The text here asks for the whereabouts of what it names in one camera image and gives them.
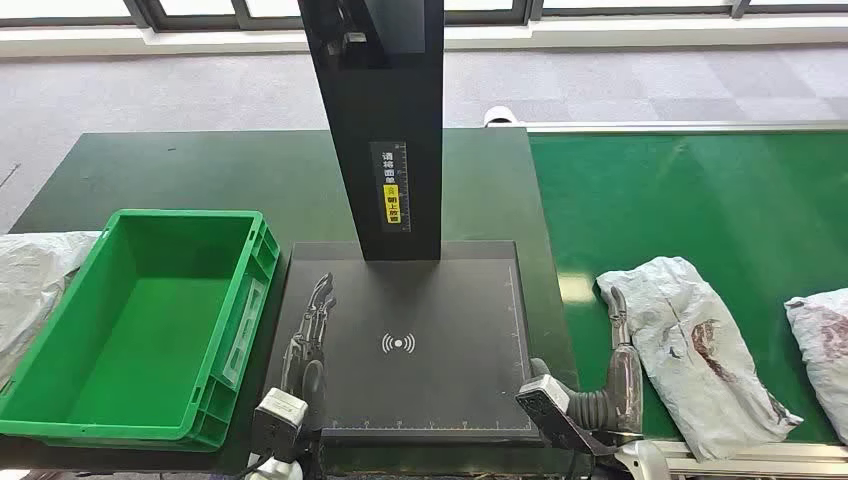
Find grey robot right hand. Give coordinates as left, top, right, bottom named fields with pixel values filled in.
left=528, top=286, right=645, bottom=437

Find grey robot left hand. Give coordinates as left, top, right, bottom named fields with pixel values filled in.
left=280, top=272, right=338, bottom=433

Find grey plastic parcel red print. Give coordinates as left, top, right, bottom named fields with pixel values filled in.
left=596, top=256, right=804, bottom=463
left=784, top=288, right=848, bottom=445

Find black inbound scanner machine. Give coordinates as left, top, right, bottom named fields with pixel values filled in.
left=264, top=0, right=541, bottom=444

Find green conveyor belt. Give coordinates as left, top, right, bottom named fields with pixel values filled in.
left=527, top=131, right=848, bottom=446

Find green plastic crate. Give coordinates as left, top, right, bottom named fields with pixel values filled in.
left=0, top=209, right=282, bottom=453

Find black yellow label sticker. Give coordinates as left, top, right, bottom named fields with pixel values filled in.
left=369, top=140, right=412, bottom=234

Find dark green table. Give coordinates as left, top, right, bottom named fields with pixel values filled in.
left=9, top=127, right=601, bottom=478

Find crumpled grey plastic bag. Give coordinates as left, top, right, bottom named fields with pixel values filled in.
left=0, top=230, right=102, bottom=392

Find white window sill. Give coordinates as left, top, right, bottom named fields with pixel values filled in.
left=0, top=16, right=848, bottom=60

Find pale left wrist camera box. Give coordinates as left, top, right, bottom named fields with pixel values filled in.
left=251, top=388, right=310, bottom=465

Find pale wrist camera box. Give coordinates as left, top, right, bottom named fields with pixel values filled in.
left=515, top=374, right=617, bottom=458
left=251, top=388, right=310, bottom=465

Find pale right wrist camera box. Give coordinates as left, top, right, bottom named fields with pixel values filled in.
left=515, top=374, right=617, bottom=458

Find black camera cable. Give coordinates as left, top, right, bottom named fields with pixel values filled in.
left=228, top=452, right=273, bottom=480

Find dark window frame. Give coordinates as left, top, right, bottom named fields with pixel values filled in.
left=0, top=0, right=848, bottom=31

